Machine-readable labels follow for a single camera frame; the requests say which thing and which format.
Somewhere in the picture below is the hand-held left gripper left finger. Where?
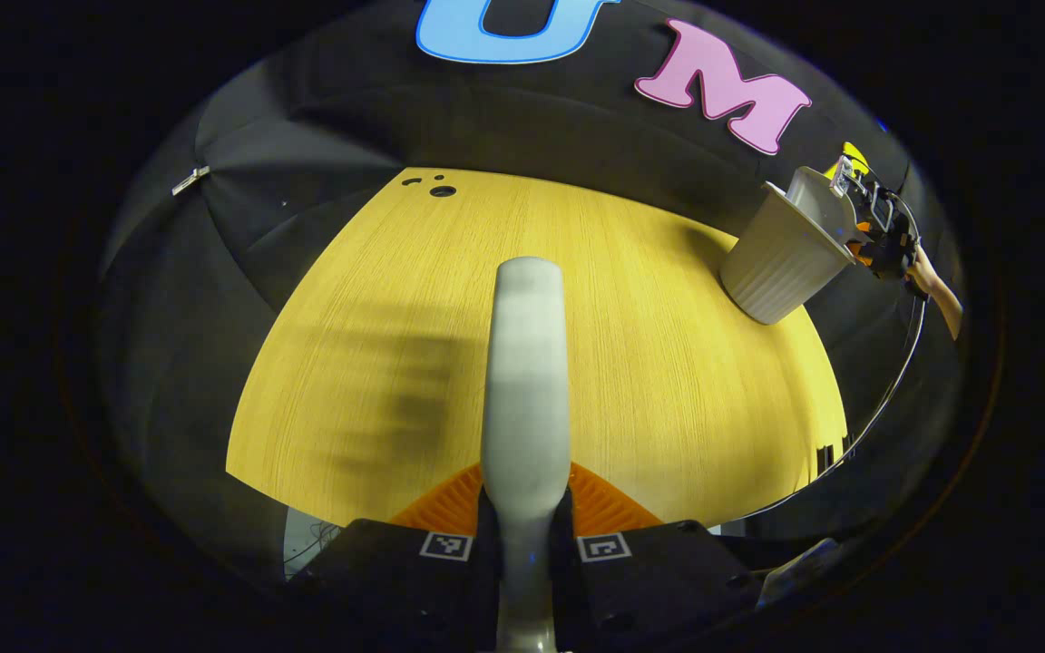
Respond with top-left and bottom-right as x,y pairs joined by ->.
291,463 -> 500,641

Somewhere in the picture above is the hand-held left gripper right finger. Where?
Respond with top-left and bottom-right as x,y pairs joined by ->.
552,461 -> 759,641

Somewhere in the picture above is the grey dustpan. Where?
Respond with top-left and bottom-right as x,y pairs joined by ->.
786,166 -> 859,246

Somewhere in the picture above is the grey ribbed garbage bin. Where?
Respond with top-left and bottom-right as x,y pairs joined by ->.
719,180 -> 857,326

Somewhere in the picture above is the small grey broom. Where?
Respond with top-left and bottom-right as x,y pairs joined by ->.
480,257 -> 571,653

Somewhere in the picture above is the wooden desktop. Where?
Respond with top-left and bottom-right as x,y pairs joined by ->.
226,167 -> 848,529

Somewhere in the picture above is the black backdrop cloth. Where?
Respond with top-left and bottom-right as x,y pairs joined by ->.
96,0 -> 968,581

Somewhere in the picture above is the thin grey cable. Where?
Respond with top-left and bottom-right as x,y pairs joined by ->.
713,295 -> 929,531

